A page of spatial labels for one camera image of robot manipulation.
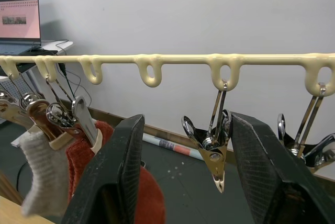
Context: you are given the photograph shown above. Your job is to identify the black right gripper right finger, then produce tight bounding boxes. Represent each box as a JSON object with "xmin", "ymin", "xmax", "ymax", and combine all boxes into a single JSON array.
[{"xmin": 230, "ymin": 111, "xmax": 335, "ymax": 224}]

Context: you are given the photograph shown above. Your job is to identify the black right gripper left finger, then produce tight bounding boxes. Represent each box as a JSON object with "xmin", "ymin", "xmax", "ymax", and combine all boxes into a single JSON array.
[{"xmin": 61, "ymin": 114, "xmax": 146, "ymax": 224}]

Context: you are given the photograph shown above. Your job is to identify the metal clip with cream pads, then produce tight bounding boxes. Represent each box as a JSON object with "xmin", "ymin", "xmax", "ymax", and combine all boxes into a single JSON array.
[
  {"xmin": 45, "ymin": 74, "xmax": 104, "ymax": 154},
  {"xmin": 277, "ymin": 82, "xmax": 335, "ymax": 175},
  {"xmin": 0, "ymin": 73, "xmax": 66, "ymax": 150},
  {"xmin": 181, "ymin": 79, "xmax": 233, "ymax": 194}
]

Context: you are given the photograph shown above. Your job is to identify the cream clip hanger bar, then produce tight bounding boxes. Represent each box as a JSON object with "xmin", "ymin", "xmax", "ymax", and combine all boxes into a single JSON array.
[{"xmin": 0, "ymin": 52, "xmax": 335, "ymax": 96}]

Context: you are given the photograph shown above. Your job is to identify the rust red fuzzy sock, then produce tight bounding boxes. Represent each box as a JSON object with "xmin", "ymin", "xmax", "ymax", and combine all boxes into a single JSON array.
[{"xmin": 65, "ymin": 120, "xmax": 167, "ymax": 224}]

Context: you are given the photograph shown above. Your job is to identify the rolled printed paper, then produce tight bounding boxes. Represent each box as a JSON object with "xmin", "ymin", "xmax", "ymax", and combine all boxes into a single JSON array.
[{"xmin": 142, "ymin": 132, "xmax": 205, "ymax": 161}]

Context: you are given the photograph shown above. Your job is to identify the light grey knitted sock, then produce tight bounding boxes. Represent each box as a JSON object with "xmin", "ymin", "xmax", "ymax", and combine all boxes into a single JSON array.
[{"xmin": 19, "ymin": 129, "xmax": 70, "ymax": 217}]

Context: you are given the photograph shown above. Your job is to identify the white desk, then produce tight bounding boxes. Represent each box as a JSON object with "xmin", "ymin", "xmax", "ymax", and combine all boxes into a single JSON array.
[{"xmin": 15, "ymin": 40, "xmax": 74, "ymax": 79}]

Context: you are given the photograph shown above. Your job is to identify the open laptop with pink screen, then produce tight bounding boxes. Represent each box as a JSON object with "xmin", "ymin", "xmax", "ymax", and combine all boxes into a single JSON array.
[{"xmin": 0, "ymin": 0, "xmax": 59, "ymax": 57}]

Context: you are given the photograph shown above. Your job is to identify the black hanging cable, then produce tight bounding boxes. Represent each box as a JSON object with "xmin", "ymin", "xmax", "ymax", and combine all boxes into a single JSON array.
[{"xmin": 58, "ymin": 62, "xmax": 82, "ymax": 102}]

